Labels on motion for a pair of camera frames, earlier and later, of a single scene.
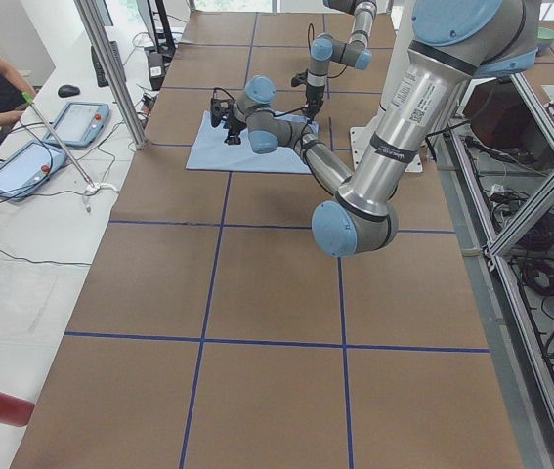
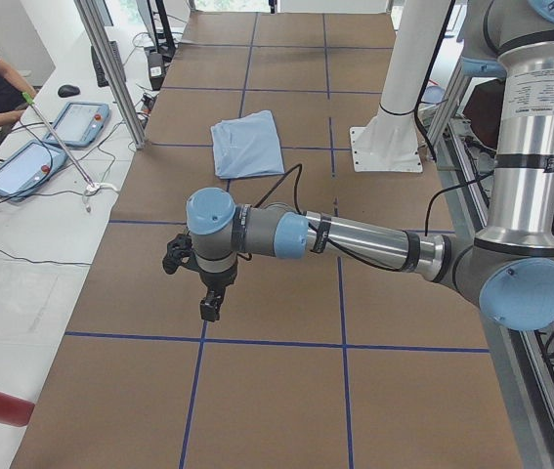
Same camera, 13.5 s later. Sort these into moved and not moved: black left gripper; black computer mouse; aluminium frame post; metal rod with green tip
Moved: black left gripper
Not moved: aluminium frame post; black computer mouse; metal rod with green tip
